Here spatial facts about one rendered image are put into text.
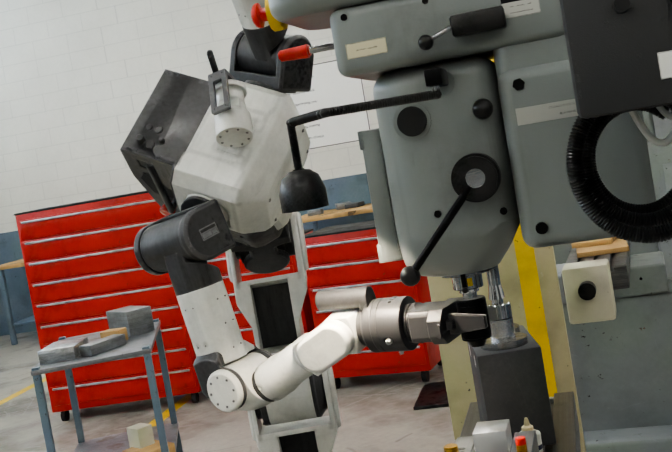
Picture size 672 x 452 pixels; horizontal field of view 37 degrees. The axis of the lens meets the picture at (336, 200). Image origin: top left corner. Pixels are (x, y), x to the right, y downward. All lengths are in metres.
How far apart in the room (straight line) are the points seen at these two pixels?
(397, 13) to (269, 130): 0.52
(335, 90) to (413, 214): 9.35
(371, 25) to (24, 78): 10.79
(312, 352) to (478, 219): 0.39
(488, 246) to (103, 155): 10.35
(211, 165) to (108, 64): 9.83
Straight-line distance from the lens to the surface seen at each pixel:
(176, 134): 1.93
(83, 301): 6.94
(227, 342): 1.83
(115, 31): 11.66
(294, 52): 1.71
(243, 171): 1.86
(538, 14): 1.44
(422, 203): 1.48
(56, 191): 12.02
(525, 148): 1.44
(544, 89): 1.44
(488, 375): 1.91
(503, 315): 1.93
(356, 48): 1.47
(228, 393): 1.80
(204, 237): 1.81
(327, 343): 1.65
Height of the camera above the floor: 1.53
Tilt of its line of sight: 3 degrees down
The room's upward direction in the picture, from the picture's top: 10 degrees counter-clockwise
